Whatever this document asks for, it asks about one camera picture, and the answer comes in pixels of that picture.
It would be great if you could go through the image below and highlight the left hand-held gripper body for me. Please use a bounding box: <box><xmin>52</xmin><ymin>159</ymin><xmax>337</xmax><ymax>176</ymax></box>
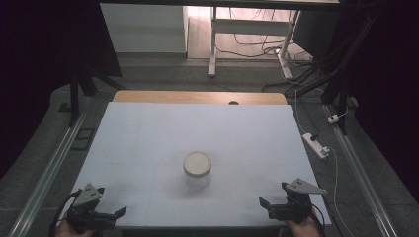
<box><xmin>66</xmin><ymin>183</ymin><xmax>117</xmax><ymax>232</ymax></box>

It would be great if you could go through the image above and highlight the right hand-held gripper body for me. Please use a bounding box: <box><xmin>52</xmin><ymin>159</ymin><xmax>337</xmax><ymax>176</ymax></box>
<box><xmin>267</xmin><ymin>178</ymin><xmax>328</xmax><ymax>224</ymax></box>

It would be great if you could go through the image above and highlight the clear glass jar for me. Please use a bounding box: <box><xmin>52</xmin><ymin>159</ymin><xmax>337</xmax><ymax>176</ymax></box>
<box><xmin>185</xmin><ymin>171</ymin><xmax>210</xmax><ymax>192</ymax></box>

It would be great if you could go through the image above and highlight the cream round jar lid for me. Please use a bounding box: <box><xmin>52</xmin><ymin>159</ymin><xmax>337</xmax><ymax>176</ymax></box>
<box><xmin>183</xmin><ymin>150</ymin><xmax>212</xmax><ymax>179</ymax></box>

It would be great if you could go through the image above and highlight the person's right hand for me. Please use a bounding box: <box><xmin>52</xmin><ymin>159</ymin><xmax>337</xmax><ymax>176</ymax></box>
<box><xmin>284</xmin><ymin>215</ymin><xmax>322</xmax><ymax>237</ymax></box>

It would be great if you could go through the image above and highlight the person's left hand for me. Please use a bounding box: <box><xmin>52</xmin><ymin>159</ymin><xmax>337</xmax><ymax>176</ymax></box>
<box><xmin>53</xmin><ymin>217</ymin><xmax>97</xmax><ymax>237</ymax></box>

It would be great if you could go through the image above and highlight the white power strip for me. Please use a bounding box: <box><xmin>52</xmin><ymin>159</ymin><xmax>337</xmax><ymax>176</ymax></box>
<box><xmin>301</xmin><ymin>132</ymin><xmax>331</xmax><ymax>160</ymax></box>

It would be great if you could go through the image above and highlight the white board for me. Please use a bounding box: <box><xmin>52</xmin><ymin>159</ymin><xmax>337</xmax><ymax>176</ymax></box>
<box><xmin>56</xmin><ymin>101</ymin><xmax>332</xmax><ymax>229</ymax></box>

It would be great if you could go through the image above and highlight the black metal stand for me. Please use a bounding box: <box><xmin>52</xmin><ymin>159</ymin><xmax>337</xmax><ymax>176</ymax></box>
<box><xmin>57</xmin><ymin>63</ymin><xmax>126</xmax><ymax>128</ymax></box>
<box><xmin>285</xmin><ymin>0</ymin><xmax>389</xmax><ymax>136</ymax></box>

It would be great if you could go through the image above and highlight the wooden table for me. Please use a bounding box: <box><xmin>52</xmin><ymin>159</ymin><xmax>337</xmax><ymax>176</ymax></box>
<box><xmin>112</xmin><ymin>90</ymin><xmax>289</xmax><ymax>106</ymax></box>

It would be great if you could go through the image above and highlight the dark curtain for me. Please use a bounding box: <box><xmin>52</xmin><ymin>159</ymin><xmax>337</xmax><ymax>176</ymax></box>
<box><xmin>342</xmin><ymin>0</ymin><xmax>419</xmax><ymax>201</ymax></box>
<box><xmin>0</xmin><ymin>0</ymin><xmax>124</xmax><ymax>181</ymax></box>

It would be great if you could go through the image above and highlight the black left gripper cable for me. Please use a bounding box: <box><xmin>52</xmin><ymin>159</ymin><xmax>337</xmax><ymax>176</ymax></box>
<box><xmin>48</xmin><ymin>189</ymin><xmax>83</xmax><ymax>237</ymax></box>

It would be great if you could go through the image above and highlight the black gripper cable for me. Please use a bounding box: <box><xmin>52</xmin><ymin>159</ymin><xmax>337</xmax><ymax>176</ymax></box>
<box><xmin>48</xmin><ymin>189</ymin><xmax>83</xmax><ymax>237</ymax></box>
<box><xmin>308</xmin><ymin>200</ymin><xmax>328</xmax><ymax>237</ymax></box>

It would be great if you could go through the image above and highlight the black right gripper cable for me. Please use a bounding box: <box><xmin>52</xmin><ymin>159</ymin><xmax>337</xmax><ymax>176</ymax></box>
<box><xmin>308</xmin><ymin>200</ymin><xmax>328</xmax><ymax>237</ymax></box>

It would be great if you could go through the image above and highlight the aluminium rail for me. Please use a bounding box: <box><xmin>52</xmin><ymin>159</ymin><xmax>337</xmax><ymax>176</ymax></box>
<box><xmin>6</xmin><ymin>95</ymin><xmax>97</xmax><ymax>237</ymax></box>
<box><xmin>322</xmin><ymin>103</ymin><xmax>400</xmax><ymax>237</ymax></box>

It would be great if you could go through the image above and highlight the white power strip cable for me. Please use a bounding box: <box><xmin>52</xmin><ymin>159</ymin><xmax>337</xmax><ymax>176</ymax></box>
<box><xmin>327</xmin><ymin>146</ymin><xmax>356</xmax><ymax>237</ymax></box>

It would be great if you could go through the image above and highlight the black rectangular floor frame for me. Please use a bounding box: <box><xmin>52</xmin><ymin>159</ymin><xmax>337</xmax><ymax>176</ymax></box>
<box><xmin>70</xmin><ymin>127</ymin><xmax>97</xmax><ymax>152</ymax></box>

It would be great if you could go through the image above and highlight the thin white cable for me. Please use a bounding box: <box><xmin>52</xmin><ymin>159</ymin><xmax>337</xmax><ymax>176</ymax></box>
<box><xmin>293</xmin><ymin>89</ymin><xmax>307</xmax><ymax>135</ymax></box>

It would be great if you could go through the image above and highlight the tangle of black floor cables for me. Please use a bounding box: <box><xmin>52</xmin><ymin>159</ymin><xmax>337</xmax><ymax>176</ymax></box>
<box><xmin>215</xmin><ymin>8</ymin><xmax>314</xmax><ymax>68</ymax></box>

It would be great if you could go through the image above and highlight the white desk frame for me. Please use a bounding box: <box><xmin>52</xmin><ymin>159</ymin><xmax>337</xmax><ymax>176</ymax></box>
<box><xmin>207</xmin><ymin>6</ymin><xmax>301</xmax><ymax>80</ymax></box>

